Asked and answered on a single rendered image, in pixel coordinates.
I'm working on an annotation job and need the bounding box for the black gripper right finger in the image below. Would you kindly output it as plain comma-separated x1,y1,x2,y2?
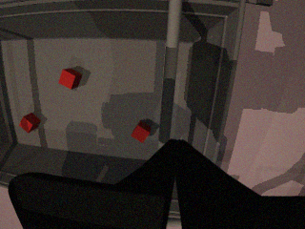
175,140,305,229

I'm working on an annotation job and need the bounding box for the small red block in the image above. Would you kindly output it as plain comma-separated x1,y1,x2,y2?
58,68,83,89
131,121,152,142
19,112,41,134

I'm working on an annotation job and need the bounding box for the grey plastic tray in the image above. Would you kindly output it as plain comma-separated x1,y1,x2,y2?
0,0,274,188

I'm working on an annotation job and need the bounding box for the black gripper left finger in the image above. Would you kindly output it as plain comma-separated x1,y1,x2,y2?
8,138,179,229

